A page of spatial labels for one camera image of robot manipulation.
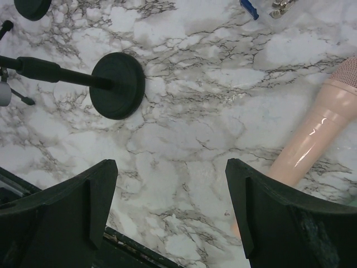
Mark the black round base stand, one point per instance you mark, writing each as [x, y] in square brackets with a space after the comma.
[32, 10]

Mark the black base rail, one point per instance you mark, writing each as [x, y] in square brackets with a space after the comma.
[83, 237]

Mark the clear screw organizer box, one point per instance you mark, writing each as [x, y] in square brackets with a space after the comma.
[275, 9]

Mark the peach pink microphone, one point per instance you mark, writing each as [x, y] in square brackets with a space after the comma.
[333, 109]

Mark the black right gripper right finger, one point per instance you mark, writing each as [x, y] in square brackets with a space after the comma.
[281, 226]

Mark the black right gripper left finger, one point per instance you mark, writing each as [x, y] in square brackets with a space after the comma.
[61, 212]

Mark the black clip microphone stand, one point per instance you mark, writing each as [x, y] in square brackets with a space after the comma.
[116, 84]

